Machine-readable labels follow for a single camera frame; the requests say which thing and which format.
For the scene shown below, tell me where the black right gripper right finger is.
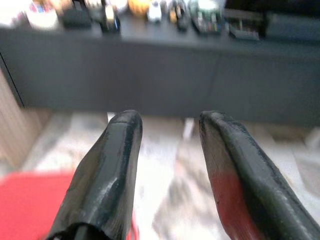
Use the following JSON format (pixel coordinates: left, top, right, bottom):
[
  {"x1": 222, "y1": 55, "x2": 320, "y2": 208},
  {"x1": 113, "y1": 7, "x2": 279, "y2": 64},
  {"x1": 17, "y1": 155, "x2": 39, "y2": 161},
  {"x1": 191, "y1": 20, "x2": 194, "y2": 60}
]
[{"x1": 198, "y1": 110, "x2": 320, "y2": 240}]

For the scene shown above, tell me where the small black box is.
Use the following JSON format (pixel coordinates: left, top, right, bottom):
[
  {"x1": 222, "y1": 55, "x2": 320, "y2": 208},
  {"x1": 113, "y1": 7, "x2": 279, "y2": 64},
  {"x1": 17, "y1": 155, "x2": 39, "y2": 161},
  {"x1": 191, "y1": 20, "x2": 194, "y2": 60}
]
[{"x1": 59, "y1": 4, "x2": 93, "y2": 29}]

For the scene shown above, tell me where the light wooden cabinet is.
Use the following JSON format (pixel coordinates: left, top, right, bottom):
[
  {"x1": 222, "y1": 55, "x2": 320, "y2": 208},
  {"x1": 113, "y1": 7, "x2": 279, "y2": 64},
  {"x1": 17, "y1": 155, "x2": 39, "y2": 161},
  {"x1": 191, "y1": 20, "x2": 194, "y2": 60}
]
[{"x1": 0, "y1": 68, "x2": 52, "y2": 170}]

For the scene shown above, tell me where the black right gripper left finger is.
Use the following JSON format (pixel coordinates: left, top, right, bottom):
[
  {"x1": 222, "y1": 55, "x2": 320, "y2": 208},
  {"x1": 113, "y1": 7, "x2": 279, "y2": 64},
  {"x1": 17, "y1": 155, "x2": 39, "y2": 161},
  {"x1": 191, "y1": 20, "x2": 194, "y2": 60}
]
[{"x1": 49, "y1": 109, "x2": 144, "y2": 240}]

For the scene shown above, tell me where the black yellow gadget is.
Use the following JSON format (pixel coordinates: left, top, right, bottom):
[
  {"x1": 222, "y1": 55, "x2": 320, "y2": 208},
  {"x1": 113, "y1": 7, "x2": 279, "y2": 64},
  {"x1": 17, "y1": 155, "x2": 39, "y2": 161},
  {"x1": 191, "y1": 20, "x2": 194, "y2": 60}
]
[{"x1": 167, "y1": 1, "x2": 190, "y2": 31}]

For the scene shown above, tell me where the small white toy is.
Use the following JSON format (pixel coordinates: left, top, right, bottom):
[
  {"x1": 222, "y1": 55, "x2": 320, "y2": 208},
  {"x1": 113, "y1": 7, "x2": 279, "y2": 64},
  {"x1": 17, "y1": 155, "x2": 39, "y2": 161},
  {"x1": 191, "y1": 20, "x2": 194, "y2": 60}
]
[{"x1": 146, "y1": 1, "x2": 164, "y2": 24}]

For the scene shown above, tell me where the white cup with items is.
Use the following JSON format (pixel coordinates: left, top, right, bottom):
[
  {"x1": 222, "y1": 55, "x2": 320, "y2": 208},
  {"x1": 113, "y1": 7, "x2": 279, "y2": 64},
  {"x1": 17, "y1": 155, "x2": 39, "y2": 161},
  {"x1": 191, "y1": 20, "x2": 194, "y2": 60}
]
[{"x1": 26, "y1": 0, "x2": 60, "y2": 30}]

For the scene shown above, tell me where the red plastic stool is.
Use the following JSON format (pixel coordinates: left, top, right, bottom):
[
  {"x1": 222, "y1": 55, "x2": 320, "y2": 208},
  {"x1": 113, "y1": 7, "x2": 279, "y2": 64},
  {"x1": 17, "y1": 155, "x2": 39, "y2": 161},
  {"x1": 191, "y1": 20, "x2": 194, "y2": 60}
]
[{"x1": 0, "y1": 171, "x2": 140, "y2": 240}]

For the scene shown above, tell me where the orange round object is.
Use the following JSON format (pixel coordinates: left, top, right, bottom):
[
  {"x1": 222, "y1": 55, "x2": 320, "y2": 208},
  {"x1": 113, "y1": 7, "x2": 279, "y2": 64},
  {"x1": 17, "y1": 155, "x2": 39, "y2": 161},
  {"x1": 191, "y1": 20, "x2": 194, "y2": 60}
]
[{"x1": 127, "y1": 0, "x2": 149, "y2": 16}]

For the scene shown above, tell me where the black console cabinet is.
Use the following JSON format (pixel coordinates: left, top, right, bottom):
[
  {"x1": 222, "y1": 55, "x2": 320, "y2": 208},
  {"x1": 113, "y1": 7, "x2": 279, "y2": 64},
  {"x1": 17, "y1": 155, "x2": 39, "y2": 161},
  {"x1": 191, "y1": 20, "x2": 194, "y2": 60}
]
[{"x1": 0, "y1": 9, "x2": 320, "y2": 129}]

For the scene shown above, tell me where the green black remote bundle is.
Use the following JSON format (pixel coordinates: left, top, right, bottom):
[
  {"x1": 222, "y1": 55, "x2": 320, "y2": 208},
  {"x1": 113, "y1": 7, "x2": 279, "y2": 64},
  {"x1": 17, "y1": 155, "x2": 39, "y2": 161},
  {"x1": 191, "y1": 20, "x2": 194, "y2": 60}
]
[{"x1": 189, "y1": 0, "x2": 226, "y2": 35}]

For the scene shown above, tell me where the black tape roll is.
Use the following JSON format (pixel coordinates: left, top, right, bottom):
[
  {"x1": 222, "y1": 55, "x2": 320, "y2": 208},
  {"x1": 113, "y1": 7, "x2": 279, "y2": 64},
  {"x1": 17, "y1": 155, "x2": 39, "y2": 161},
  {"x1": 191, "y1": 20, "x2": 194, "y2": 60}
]
[{"x1": 100, "y1": 5, "x2": 121, "y2": 34}]

